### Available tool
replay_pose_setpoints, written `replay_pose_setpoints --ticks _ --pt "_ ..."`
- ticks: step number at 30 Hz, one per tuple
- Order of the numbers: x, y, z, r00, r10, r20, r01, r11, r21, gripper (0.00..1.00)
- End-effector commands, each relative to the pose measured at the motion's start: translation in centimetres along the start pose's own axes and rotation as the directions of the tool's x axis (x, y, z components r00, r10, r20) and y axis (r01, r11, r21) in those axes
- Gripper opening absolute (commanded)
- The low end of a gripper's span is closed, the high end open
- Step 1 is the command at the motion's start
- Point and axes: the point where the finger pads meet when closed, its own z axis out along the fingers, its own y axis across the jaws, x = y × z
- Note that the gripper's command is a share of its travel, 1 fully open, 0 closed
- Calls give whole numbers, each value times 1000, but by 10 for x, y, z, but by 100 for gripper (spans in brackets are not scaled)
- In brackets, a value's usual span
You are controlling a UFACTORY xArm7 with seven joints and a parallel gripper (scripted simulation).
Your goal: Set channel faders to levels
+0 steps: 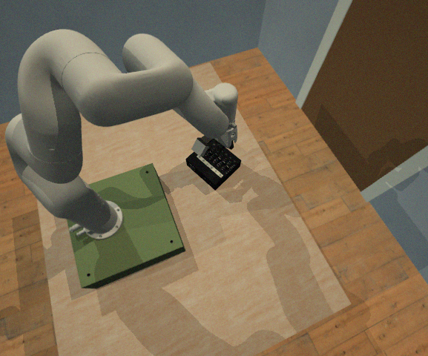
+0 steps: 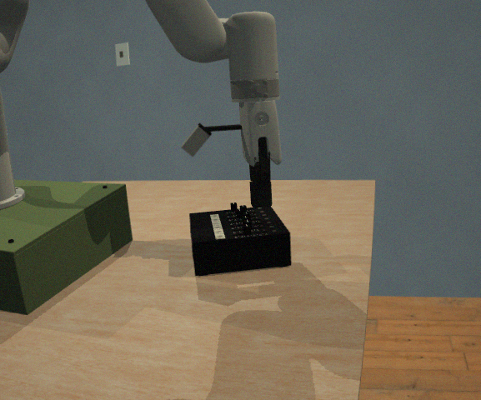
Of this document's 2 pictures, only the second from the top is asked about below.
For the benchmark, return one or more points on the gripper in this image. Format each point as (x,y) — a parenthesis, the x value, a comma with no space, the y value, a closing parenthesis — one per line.
(260,143)

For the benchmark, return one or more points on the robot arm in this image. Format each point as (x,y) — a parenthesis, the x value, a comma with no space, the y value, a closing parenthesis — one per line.
(198,35)

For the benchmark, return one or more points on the black lighting desk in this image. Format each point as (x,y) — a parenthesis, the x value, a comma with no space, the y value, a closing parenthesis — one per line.
(229,241)

